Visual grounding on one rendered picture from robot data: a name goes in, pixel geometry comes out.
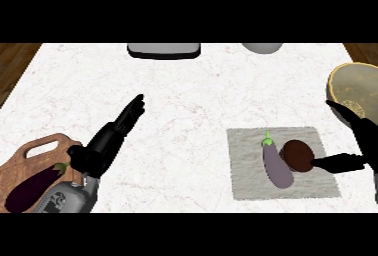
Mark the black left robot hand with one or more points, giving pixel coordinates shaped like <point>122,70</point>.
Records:
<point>105,141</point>

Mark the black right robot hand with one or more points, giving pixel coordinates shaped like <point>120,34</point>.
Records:
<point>364,136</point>

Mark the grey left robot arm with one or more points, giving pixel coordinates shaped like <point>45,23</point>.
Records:
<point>67,198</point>

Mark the yellow-rimmed grey bowl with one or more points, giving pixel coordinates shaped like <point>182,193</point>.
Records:
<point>355,89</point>

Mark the grey placemat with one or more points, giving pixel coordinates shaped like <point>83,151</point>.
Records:
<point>275,186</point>

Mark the brown wooden cutting board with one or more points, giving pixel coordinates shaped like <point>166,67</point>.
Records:
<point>30,161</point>

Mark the light purple eggplant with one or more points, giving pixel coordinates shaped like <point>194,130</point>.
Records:
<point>277,166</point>

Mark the dark purple eggplant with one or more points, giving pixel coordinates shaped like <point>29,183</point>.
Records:
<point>30,190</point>

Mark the grey and black appliance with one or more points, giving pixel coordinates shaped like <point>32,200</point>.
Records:
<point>165,50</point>

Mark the pale grey round object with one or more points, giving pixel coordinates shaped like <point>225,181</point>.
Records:
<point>262,47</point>

